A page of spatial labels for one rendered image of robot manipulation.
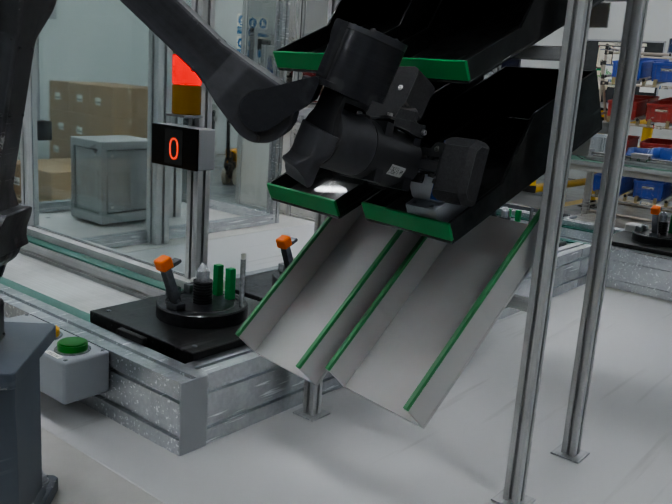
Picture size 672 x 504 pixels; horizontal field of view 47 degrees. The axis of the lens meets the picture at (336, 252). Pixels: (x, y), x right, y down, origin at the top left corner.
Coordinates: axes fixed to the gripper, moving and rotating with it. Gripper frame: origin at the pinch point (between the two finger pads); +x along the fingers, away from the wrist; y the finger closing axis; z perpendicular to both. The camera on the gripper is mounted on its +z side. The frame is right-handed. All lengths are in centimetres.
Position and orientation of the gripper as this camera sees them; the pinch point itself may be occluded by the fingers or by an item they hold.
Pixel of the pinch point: (435, 172)
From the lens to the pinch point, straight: 82.3
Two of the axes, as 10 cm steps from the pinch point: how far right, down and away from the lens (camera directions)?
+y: -6.7, -2.0, 7.2
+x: 7.1, 1.3, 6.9
